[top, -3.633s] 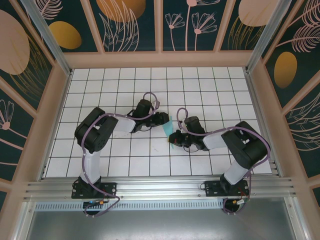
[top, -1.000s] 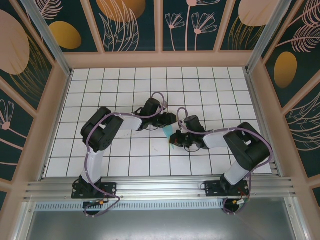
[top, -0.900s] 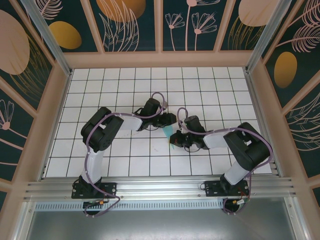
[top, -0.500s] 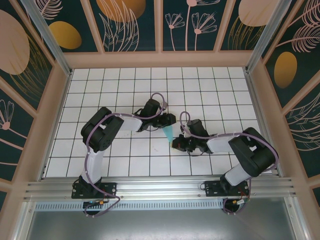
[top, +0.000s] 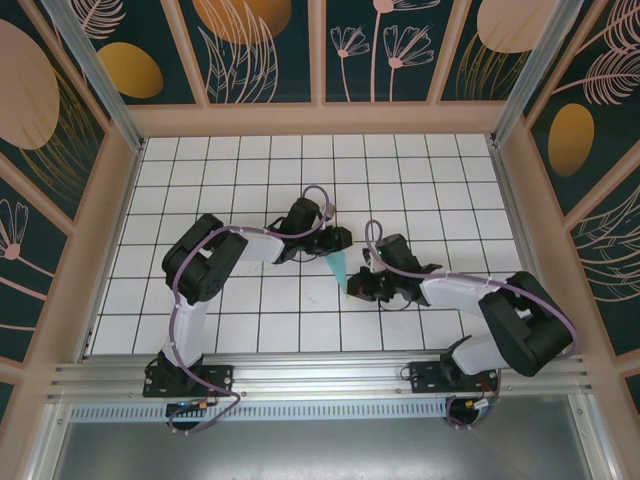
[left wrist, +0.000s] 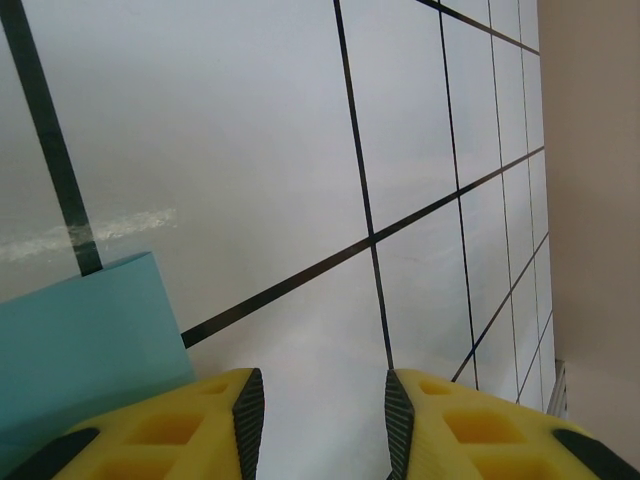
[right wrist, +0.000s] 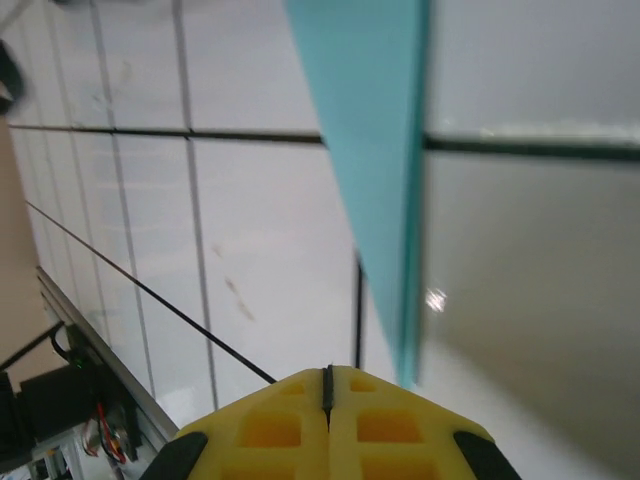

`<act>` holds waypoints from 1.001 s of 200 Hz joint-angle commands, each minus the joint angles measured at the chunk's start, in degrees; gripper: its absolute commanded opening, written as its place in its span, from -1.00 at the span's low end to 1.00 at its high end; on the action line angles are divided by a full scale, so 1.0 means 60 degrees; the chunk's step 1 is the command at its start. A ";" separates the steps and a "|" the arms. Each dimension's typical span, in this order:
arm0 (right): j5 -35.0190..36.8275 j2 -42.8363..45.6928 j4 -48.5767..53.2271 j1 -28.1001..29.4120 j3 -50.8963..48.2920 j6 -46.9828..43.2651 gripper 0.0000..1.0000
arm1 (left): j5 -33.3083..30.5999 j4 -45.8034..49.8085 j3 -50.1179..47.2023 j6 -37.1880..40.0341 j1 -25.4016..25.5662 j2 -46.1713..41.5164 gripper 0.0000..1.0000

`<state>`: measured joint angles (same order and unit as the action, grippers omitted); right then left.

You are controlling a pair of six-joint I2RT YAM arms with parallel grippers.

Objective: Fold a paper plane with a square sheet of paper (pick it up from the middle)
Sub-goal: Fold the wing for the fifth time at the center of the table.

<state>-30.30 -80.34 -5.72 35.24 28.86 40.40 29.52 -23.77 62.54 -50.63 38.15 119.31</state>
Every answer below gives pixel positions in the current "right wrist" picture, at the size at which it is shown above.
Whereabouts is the left arm red wire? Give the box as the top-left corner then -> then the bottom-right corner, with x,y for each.
95,401 -> 127,460

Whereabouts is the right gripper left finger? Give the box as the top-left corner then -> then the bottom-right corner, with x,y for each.
149,366 -> 331,480

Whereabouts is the long aluminium mounting rail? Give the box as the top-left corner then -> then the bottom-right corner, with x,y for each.
34,266 -> 182,480

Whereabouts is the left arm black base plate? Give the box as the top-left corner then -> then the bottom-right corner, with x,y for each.
0,364 -> 101,446

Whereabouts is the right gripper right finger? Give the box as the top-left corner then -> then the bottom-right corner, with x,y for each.
327,364 -> 521,480

